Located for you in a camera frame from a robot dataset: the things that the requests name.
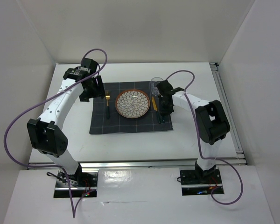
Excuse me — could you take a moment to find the gold knife green handle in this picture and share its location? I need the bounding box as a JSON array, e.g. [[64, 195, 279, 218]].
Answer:
[[152, 97, 161, 124]]

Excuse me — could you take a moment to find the gold fork green handle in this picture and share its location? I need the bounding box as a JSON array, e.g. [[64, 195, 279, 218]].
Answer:
[[105, 91, 111, 119]]

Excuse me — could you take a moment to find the clear drinking glass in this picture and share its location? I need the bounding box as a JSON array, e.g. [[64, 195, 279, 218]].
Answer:
[[150, 77, 163, 96]]

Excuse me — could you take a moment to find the dark checked cloth napkin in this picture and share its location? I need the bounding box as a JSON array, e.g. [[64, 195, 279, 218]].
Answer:
[[89, 81, 173, 135]]

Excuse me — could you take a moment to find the patterned round plate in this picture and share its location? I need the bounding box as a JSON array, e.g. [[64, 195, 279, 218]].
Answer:
[[115, 89, 150, 119]]

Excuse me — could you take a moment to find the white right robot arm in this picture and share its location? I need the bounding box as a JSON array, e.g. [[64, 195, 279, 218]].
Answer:
[[156, 80, 231, 183]]

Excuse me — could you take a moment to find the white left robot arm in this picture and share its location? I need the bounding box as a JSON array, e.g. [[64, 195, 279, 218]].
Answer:
[[27, 58, 105, 186]]

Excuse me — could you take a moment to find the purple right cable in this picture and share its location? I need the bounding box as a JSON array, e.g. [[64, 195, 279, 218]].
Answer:
[[165, 70, 244, 205]]

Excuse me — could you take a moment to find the purple cable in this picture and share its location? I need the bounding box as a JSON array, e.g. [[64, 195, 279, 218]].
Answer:
[[165, 70, 244, 205], [3, 48, 108, 218]]

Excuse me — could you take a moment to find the aluminium side rail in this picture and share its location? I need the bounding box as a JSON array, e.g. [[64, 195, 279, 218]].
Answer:
[[210, 62, 245, 159]]

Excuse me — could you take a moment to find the aluminium front rail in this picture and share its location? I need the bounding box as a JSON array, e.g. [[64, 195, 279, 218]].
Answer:
[[31, 157, 247, 168]]

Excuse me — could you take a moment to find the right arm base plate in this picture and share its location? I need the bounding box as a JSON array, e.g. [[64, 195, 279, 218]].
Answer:
[[176, 169, 224, 196]]

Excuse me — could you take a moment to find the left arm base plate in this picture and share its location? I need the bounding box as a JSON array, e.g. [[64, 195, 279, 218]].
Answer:
[[46, 171, 98, 198]]

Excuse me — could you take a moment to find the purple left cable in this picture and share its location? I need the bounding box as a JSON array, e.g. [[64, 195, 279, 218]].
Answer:
[[3, 48, 108, 218]]

